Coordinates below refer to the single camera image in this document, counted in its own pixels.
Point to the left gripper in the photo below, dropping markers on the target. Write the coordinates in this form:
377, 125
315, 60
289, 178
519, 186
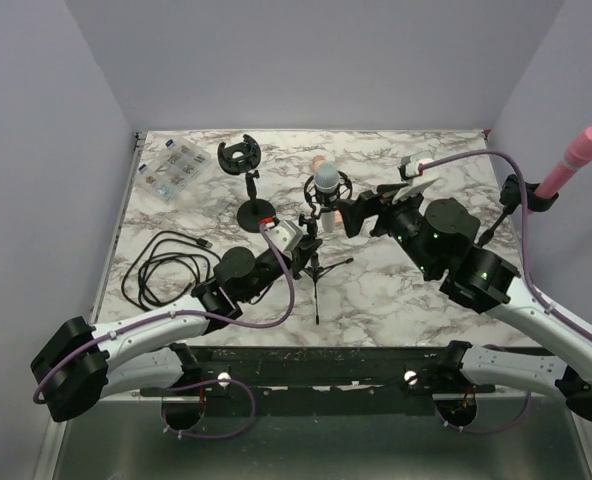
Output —
300, 253

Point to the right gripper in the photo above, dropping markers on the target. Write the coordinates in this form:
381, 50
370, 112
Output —
369, 202

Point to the silver white microphone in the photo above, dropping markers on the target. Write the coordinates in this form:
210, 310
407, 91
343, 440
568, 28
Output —
326, 182

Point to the beige microphone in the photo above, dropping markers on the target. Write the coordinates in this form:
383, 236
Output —
317, 162

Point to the black shock mount desk stand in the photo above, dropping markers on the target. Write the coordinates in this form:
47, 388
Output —
244, 158

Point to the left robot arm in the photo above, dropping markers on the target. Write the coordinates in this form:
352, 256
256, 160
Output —
83, 363

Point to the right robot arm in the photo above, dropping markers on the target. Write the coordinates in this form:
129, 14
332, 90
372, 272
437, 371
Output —
439, 240

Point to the black clip round base stand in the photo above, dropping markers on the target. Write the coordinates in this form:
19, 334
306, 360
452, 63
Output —
510, 199

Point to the pink microphone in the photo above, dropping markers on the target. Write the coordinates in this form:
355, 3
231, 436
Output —
577, 155

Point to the clear plastic parts box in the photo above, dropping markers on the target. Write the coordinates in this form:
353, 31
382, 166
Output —
171, 171

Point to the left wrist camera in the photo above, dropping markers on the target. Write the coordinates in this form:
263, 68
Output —
284, 235

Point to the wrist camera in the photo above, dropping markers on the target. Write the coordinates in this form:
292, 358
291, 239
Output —
284, 235
415, 181

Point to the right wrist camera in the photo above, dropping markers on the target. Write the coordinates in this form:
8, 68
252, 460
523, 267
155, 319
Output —
415, 181

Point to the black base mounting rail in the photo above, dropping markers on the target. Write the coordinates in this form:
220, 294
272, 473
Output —
313, 381

